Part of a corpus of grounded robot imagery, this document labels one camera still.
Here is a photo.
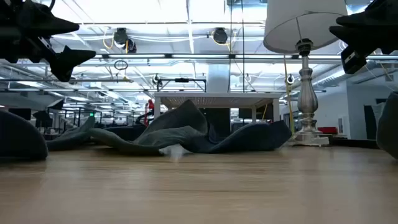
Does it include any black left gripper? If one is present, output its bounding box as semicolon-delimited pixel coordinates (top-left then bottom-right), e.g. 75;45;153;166
0;0;97;83

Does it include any dark teal cotton cap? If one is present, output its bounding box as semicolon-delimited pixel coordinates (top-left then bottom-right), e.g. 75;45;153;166
0;110;49;161

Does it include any navy blue cotton cap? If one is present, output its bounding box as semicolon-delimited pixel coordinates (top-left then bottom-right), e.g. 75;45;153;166
186;119;292;154

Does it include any black studio softbox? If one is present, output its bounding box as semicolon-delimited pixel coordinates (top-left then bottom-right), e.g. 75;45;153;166
46;98;65;111

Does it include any black studio umbrella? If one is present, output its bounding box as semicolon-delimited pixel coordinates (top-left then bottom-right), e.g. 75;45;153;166
32;110;53;128

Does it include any black monitor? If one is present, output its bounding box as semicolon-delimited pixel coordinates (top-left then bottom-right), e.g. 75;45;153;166
8;108;32;121

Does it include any silver lamp with white shade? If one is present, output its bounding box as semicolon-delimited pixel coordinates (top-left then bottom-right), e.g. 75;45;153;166
263;0;349;147

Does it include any dark standing panel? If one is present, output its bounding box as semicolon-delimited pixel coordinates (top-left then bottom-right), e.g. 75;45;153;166
363;105;377;140

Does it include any red box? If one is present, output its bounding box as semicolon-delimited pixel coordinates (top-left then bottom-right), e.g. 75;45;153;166
317;126;338;135

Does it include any red machine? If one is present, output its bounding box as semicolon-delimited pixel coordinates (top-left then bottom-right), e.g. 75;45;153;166
144;98;155;127

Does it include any white perforated shelf riser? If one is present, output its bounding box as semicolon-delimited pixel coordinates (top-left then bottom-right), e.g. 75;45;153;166
154;91;281;125

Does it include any black ceiling cord reel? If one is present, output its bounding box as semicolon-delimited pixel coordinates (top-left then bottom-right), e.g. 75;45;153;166
113;27;137;54
211;27;229;45

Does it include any black overhead gantry frame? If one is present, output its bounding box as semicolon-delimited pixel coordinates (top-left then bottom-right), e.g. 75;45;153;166
157;77;208;93

